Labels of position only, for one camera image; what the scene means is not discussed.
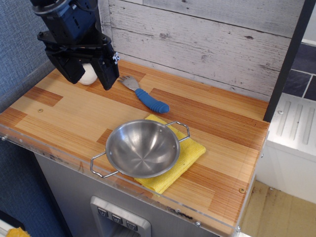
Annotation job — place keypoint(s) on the white onion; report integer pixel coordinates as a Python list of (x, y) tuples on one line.
[(89, 76)]

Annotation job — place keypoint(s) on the silver dispenser panel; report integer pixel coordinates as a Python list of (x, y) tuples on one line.
[(114, 221)]

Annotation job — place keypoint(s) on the white ribbed sink unit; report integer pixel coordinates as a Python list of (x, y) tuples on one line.
[(288, 161)]

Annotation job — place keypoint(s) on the blue-handled spork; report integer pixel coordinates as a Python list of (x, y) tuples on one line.
[(149, 101)]

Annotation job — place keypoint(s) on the yellow folded cloth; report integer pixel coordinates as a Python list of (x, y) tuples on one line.
[(190, 151)]

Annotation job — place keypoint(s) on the steel two-handled pan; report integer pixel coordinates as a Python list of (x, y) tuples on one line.
[(143, 148)]

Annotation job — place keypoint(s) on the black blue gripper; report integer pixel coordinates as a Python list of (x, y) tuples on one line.
[(73, 38)]

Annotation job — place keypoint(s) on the yellow object at corner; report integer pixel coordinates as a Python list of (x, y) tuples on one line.
[(17, 232)]

